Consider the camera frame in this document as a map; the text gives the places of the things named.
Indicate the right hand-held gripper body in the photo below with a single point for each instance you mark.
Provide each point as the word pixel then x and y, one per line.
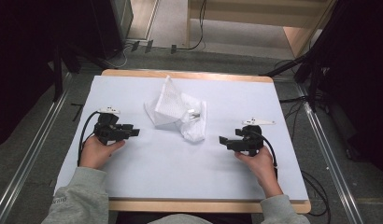
pixel 250 141

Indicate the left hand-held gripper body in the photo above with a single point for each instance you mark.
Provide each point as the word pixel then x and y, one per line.
pixel 107 129

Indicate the white mesh laundry bag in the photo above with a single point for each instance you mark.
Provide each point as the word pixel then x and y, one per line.
pixel 172 109

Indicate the person's left hand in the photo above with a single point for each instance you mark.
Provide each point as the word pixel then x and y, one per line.
pixel 94 154

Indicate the person's right hand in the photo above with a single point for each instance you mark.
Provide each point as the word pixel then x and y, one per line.
pixel 261 169

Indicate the white table mat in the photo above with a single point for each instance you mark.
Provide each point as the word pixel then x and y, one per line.
pixel 180 168

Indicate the wooden table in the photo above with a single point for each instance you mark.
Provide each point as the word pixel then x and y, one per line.
pixel 195 206

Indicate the black stand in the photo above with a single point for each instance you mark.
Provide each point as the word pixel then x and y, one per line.
pixel 312 81
pixel 58 74

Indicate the black tape piece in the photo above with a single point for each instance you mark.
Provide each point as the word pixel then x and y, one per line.
pixel 135 45
pixel 149 46
pixel 173 48

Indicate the person's grey torso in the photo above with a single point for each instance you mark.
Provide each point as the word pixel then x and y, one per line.
pixel 180 219

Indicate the dark cabinet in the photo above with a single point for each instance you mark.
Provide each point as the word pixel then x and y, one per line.
pixel 122 15

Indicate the black curtain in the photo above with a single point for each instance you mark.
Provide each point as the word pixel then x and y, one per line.
pixel 361 62
pixel 24 46

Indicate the metal floor rail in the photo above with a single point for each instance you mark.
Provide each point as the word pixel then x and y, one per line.
pixel 27 158
pixel 323 146

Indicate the light wooden shelf frame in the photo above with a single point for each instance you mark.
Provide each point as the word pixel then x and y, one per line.
pixel 242 15

